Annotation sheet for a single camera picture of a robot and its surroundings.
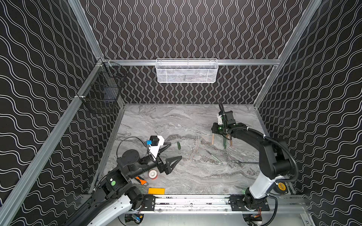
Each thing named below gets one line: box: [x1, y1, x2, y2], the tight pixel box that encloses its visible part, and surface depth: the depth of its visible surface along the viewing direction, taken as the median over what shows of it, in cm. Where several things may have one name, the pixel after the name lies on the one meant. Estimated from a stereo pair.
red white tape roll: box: [148, 169, 158, 180], surface depth 84 cm
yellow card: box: [147, 187, 166, 195], surface depth 80 cm
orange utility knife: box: [134, 175, 149, 187], surface depth 83 cm
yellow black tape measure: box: [273, 181, 288, 194], surface depth 78 cm
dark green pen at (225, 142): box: [223, 137, 228, 150], surface depth 99 cm
